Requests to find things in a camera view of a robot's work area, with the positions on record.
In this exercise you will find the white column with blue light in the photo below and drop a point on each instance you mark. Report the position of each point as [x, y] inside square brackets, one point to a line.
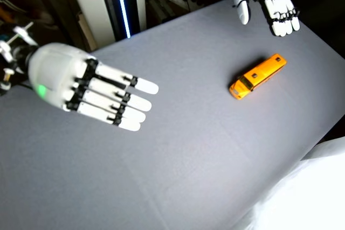
[89, 3]

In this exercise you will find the grey table cloth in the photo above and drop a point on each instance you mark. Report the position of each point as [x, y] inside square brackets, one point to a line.
[175, 146]

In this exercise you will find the white sheet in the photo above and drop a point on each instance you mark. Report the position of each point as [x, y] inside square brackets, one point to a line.
[310, 192]

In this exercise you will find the yellow toy bus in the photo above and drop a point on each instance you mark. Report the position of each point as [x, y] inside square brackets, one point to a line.
[256, 76]

